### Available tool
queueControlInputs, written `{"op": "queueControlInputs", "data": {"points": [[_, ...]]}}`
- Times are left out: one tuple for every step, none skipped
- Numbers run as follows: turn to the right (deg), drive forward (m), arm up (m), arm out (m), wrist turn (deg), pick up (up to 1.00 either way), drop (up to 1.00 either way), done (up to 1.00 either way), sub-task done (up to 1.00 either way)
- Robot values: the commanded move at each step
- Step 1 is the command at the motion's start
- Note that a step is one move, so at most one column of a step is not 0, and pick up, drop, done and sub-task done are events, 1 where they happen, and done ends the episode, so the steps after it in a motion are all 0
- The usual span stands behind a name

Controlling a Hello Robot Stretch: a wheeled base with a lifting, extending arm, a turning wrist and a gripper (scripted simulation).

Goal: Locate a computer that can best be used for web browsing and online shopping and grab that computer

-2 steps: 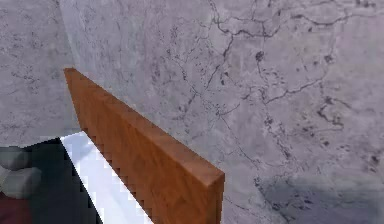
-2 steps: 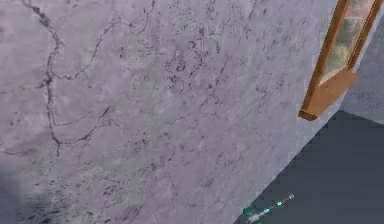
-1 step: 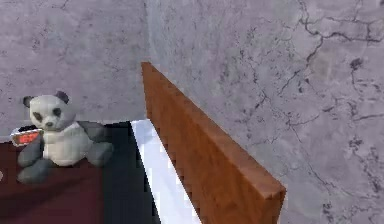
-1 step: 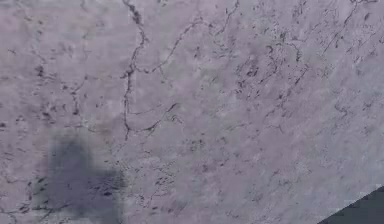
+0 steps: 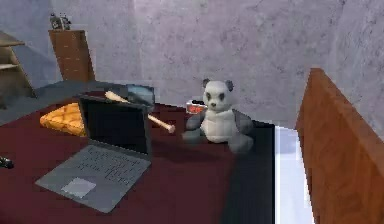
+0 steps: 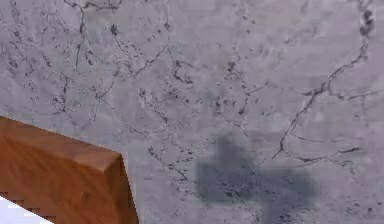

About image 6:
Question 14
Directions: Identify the brown wooden furniture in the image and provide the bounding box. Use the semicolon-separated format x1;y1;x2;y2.
0;115;140;224

